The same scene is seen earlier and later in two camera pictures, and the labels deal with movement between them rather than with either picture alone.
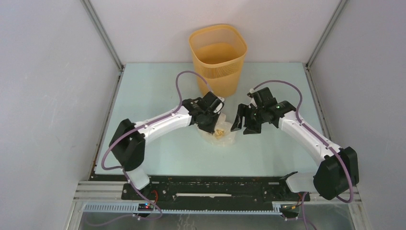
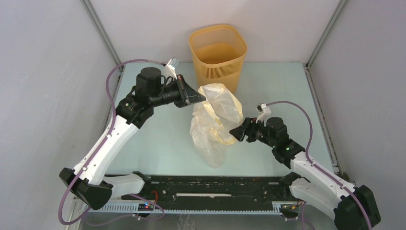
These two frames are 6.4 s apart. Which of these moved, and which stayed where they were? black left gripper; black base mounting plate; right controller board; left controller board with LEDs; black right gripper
Moved: black left gripper; black right gripper
Stayed: left controller board with LEDs; black base mounting plate; right controller board
